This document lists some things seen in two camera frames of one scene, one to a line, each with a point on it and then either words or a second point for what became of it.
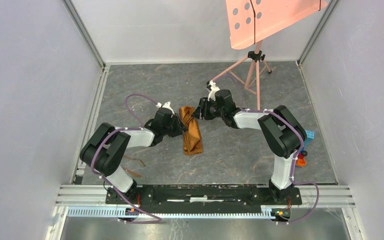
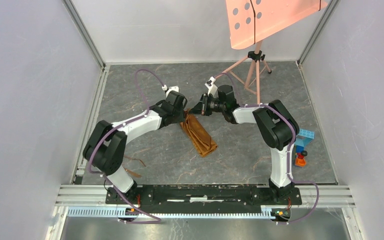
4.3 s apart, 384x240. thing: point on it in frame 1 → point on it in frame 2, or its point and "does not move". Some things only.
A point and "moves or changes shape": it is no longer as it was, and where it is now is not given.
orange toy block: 300,162 does not move
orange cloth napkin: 193,144 moves or changes shape
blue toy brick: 310,136 does not move
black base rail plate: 174,198 does not move
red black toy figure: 302,153 does not move
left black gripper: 180,127 → 181,116
